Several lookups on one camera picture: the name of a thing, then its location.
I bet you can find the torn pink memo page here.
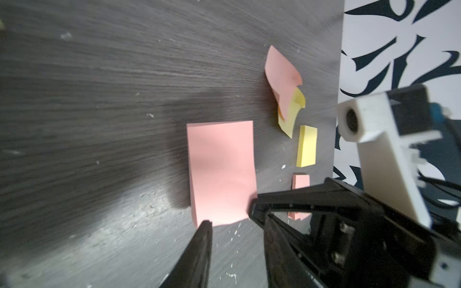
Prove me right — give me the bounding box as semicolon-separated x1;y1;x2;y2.
264;46;303;120

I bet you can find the large pink memo pad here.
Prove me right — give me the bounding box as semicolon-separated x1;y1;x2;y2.
187;121;257;226

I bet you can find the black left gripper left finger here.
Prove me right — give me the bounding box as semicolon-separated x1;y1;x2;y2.
160;220;212;288

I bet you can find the torn yellow memo page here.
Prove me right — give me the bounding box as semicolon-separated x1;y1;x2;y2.
277;88;306;139

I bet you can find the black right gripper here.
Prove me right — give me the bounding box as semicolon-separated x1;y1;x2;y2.
248;177;461;288

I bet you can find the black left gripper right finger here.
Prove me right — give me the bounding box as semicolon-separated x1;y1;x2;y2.
264;215;324;288

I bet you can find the small pink memo pad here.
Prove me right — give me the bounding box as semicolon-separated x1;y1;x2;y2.
287;173;312;222

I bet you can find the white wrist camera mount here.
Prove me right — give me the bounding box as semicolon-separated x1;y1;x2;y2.
338;84;443;228

